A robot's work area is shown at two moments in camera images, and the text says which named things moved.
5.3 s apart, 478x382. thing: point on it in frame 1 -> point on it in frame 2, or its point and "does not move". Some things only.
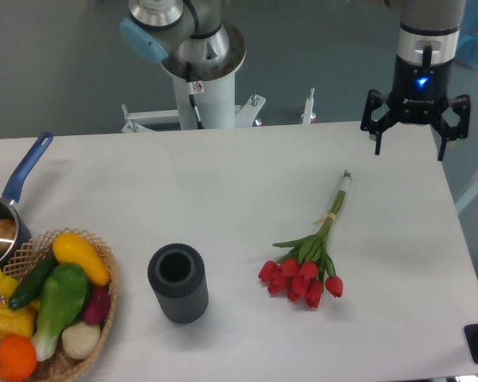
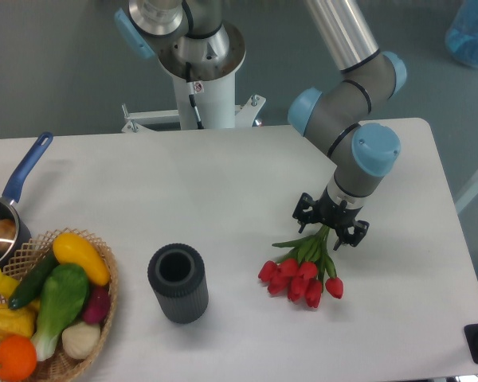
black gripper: (419, 96) -> (331, 214)
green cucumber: (35, 280) does not move
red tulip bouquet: (305, 263) does not move
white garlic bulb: (79, 339) does not move
